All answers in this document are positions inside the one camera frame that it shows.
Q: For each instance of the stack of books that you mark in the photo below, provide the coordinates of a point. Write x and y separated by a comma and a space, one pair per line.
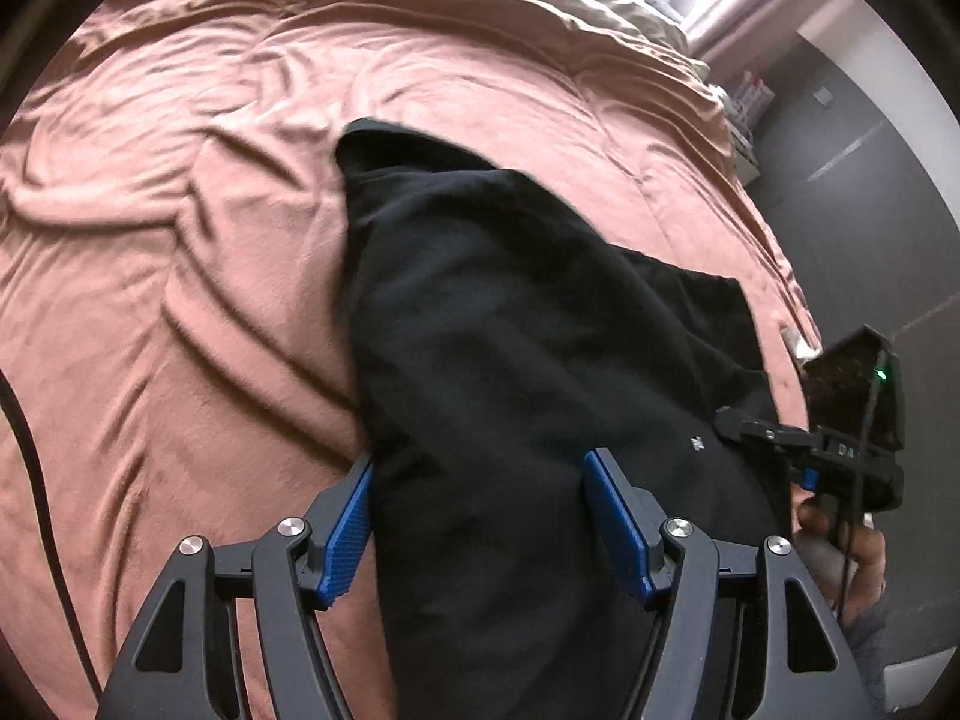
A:
750, 101

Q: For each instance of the black jacket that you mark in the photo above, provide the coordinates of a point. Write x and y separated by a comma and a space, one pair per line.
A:
510, 360

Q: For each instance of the person's right hand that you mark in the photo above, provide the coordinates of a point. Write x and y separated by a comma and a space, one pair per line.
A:
829, 540

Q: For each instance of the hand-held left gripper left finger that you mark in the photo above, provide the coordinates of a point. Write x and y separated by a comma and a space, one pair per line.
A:
346, 532

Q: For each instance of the person's right forearm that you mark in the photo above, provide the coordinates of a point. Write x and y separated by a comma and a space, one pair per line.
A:
866, 652

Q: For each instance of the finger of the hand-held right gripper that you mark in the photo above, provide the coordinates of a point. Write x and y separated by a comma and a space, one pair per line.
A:
808, 478
765, 431

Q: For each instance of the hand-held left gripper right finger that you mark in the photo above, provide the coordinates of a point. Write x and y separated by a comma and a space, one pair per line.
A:
619, 525

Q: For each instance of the salmon fleece blanket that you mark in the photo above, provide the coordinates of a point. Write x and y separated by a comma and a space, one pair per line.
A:
187, 240

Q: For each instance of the wall switch plate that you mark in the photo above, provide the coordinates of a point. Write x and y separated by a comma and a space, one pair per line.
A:
823, 96

